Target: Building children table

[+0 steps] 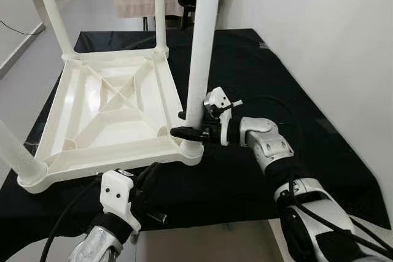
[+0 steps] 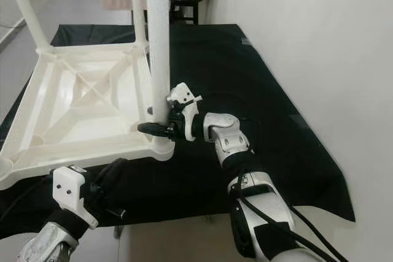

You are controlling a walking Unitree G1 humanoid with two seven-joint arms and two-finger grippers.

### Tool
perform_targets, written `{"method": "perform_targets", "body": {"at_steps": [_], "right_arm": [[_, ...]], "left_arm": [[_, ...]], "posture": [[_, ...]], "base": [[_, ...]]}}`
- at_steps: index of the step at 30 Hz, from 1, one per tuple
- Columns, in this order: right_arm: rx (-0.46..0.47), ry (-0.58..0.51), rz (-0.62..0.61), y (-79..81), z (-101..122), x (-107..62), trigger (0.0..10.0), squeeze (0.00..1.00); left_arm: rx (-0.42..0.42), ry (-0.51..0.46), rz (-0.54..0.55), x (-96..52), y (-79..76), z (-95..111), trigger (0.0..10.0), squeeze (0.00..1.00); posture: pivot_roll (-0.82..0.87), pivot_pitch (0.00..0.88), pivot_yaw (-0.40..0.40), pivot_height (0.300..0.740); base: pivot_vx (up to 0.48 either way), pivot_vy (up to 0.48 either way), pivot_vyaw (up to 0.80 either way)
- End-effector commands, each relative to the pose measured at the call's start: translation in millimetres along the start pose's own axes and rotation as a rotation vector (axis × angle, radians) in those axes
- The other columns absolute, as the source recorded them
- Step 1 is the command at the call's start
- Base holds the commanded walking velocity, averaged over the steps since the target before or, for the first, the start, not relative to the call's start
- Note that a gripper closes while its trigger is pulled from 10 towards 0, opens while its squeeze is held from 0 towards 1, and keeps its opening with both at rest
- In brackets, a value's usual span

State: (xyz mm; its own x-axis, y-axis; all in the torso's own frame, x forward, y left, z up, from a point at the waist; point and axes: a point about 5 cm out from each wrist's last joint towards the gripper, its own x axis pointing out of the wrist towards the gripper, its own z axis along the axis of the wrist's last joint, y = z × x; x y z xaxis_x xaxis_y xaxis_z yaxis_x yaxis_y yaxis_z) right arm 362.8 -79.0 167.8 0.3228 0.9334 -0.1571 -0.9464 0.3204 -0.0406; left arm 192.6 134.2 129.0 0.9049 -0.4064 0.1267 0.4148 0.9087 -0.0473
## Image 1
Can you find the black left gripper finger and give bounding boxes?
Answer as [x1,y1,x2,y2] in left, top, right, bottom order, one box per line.
[135,163,166,192]

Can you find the white plastic table top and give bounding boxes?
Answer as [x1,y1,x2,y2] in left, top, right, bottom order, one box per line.
[17,46,204,194]

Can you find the black tablecloth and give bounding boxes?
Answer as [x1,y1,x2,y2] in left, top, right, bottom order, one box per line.
[0,29,391,256]

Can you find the black wall cable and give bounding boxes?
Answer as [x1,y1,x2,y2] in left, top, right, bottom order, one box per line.
[0,20,44,37]

